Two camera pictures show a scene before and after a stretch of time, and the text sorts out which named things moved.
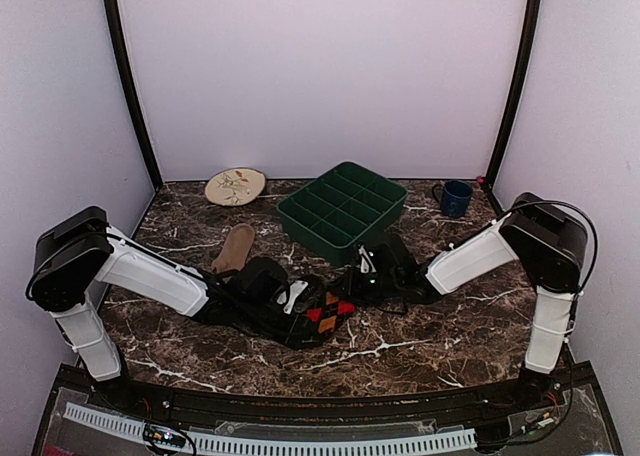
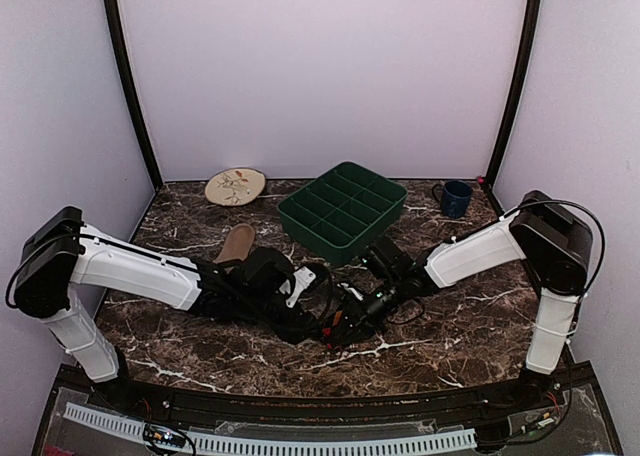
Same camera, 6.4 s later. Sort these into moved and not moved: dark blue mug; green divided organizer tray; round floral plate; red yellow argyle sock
Moved: red yellow argyle sock
Not moved: dark blue mug; round floral plate; green divided organizer tray
